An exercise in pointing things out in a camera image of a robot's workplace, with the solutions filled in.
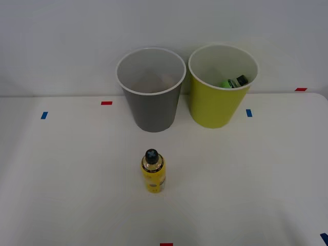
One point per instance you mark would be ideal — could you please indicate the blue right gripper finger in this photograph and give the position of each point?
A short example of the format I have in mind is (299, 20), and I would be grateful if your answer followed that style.
(325, 238)

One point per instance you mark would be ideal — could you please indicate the yellow-green plastic waste bin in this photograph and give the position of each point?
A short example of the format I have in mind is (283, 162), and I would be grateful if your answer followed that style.
(215, 107)

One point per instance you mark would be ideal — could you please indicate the green bottle with black cap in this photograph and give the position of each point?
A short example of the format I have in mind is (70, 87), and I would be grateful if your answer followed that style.
(234, 82)

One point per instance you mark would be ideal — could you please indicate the yellow bottle with black cap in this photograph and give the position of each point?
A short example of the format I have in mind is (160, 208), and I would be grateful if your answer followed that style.
(153, 176)

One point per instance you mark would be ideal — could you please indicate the grey plastic waste bin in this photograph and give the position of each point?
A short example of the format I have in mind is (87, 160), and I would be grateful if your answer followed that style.
(153, 112)

